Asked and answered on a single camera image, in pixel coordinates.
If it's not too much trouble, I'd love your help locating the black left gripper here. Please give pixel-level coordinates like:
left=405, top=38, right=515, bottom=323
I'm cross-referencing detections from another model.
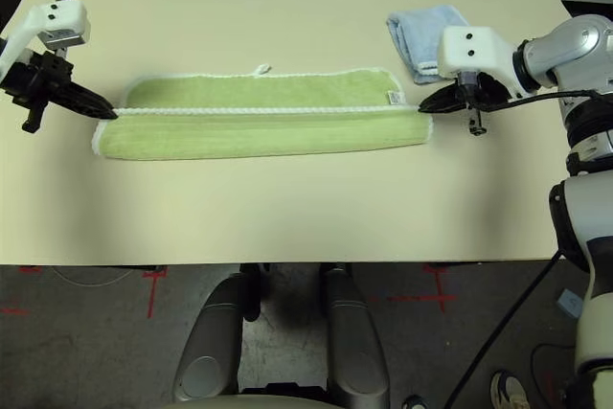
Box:
left=0, top=51, right=120, bottom=136

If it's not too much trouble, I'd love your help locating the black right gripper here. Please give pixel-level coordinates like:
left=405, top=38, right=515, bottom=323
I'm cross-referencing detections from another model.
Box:
left=418, top=71, right=510, bottom=138

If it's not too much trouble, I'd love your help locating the green towel with white trim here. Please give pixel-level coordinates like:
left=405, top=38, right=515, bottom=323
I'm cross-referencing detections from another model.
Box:
left=90, top=62, right=435, bottom=161

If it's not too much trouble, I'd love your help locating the folded light blue towel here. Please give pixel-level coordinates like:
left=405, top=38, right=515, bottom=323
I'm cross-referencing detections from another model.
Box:
left=385, top=4, right=473, bottom=85

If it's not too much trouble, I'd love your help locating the black foam floor mat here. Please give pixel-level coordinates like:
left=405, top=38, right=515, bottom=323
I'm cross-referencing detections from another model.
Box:
left=0, top=0, right=37, bottom=41

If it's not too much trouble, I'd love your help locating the blue grey foam block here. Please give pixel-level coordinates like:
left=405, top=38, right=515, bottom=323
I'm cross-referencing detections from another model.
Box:
left=556, top=289, right=586, bottom=319

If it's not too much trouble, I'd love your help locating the white sneaker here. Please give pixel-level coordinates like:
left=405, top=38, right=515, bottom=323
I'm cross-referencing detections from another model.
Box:
left=490, top=369, right=532, bottom=409

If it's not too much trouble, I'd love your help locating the cream robot torso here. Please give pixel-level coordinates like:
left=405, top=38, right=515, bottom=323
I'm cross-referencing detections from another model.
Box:
left=179, top=382, right=336, bottom=409

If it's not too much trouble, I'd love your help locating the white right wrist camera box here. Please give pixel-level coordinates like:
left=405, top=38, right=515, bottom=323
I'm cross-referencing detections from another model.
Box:
left=435, top=24, right=528, bottom=99

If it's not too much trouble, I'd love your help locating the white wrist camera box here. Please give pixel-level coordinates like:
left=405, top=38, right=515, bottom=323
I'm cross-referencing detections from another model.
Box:
left=435, top=24, right=528, bottom=99
left=0, top=0, right=92, bottom=82

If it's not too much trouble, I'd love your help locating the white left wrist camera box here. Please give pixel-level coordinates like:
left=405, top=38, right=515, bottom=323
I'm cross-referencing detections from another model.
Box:
left=0, top=0, right=92, bottom=82

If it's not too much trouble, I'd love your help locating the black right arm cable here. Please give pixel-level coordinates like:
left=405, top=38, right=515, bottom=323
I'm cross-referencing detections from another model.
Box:
left=447, top=89, right=613, bottom=409

